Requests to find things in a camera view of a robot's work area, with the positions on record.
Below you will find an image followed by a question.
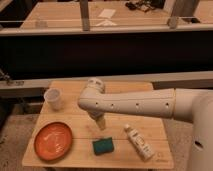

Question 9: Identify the green sponge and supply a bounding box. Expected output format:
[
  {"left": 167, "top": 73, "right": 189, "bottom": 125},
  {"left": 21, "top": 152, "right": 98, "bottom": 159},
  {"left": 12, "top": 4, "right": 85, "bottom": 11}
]
[{"left": 92, "top": 137, "right": 114, "bottom": 155}]

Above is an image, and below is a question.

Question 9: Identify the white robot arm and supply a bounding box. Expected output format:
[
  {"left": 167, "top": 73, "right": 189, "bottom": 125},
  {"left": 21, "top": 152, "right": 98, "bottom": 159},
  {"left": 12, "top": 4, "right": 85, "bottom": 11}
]
[{"left": 78, "top": 78, "right": 213, "bottom": 171}]

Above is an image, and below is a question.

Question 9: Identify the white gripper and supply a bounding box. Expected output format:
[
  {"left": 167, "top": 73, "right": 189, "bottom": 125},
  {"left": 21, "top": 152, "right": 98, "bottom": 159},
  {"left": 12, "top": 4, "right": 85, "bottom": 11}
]
[{"left": 88, "top": 111, "right": 106, "bottom": 130}]

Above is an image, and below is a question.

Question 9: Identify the grey metal post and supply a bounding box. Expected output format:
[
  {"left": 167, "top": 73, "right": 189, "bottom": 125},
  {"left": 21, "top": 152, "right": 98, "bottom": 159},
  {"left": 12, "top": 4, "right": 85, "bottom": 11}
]
[{"left": 79, "top": 0, "right": 90, "bottom": 31}]

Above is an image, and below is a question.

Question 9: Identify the metal clamp at left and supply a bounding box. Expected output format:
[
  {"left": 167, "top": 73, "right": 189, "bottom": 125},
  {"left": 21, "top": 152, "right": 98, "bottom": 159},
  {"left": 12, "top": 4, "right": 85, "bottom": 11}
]
[{"left": 0, "top": 69, "right": 24, "bottom": 86}]

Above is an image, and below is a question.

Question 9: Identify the dark clutter pile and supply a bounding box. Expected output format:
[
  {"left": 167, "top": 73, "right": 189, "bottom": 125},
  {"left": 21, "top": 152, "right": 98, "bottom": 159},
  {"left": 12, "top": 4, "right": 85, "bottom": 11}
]
[{"left": 125, "top": 0, "right": 155, "bottom": 13}]

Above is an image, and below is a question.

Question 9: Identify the orange ceramic bowl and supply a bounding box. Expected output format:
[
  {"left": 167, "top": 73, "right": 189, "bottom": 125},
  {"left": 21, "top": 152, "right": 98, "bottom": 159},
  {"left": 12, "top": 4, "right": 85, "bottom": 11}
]
[{"left": 33, "top": 122, "right": 73, "bottom": 161}]

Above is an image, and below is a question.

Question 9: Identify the white lotion bottle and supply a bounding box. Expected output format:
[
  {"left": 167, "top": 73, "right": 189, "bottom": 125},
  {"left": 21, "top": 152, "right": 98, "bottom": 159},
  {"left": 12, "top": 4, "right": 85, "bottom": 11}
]
[{"left": 124, "top": 124, "right": 155, "bottom": 161}]

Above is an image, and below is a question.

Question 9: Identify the grey metal bracket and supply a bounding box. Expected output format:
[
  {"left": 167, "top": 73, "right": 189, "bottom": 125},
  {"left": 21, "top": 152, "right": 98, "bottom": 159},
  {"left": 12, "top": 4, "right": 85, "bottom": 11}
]
[{"left": 167, "top": 16, "right": 179, "bottom": 29}]

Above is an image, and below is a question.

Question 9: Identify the white plastic cup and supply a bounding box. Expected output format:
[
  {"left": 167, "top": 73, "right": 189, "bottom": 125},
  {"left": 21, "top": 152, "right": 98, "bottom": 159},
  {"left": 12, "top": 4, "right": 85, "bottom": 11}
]
[{"left": 44, "top": 88, "right": 62, "bottom": 110}]

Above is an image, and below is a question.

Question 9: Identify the white paper sheet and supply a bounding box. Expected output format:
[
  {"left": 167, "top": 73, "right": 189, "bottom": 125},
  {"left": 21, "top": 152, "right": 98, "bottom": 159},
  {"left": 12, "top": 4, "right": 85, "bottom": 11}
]
[{"left": 99, "top": 9, "right": 116, "bottom": 19}]

